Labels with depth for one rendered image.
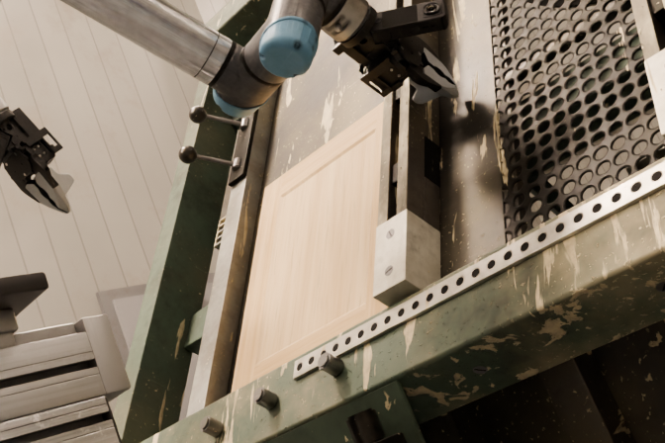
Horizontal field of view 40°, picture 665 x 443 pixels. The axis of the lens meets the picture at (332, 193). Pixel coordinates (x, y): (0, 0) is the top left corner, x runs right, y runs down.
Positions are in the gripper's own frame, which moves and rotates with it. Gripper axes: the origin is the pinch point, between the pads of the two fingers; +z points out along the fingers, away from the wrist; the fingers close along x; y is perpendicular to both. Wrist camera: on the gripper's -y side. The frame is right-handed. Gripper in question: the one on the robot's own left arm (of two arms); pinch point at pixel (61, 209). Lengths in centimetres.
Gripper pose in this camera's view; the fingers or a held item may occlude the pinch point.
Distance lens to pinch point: 177.7
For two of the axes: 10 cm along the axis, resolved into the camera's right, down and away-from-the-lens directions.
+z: 6.5, 7.5, 1.1
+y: 4.3, -4.8, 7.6
